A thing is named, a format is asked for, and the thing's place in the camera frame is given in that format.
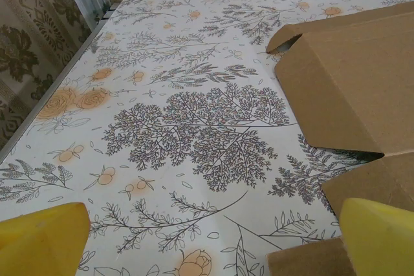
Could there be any aluminium table side rail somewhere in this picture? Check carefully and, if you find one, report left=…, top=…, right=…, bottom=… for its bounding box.
left=0, top=14, right=114, bottom=164

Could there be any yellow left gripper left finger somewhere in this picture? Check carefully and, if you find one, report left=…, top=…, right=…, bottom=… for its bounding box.
left=0, top=202, right=91, bottom=276

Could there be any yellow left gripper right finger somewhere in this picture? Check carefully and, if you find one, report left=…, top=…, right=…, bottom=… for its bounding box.
left=338, top=197, right=414, bottom=276

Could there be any brown cardboard box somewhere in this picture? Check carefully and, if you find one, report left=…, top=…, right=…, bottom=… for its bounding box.
left=265, top=0, right=414, bottom=276

